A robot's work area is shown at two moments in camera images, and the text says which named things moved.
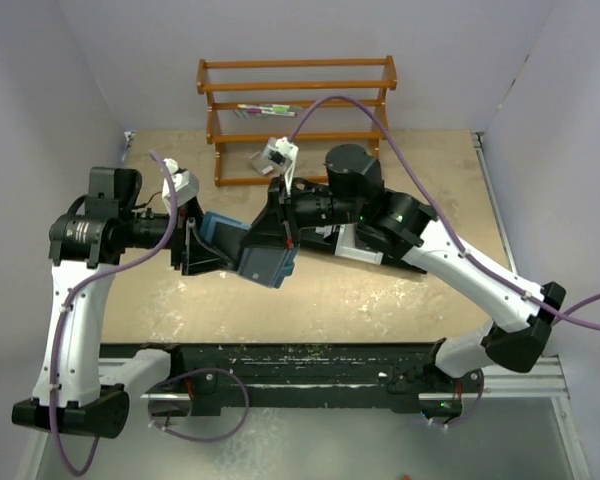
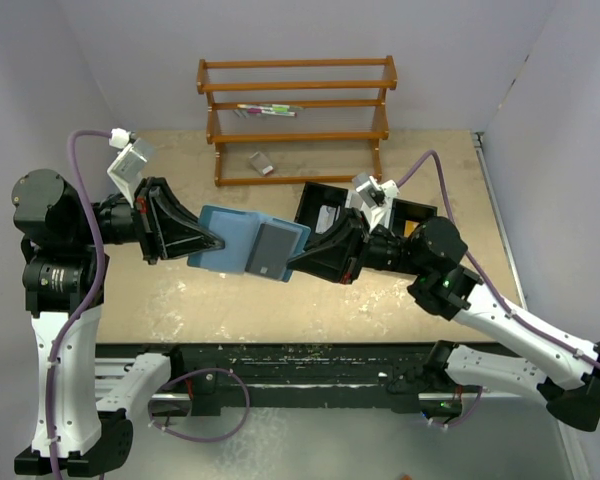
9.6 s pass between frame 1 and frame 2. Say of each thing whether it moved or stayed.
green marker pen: stayed
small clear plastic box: stayed
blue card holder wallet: moved
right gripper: moved
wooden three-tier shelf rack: stayed
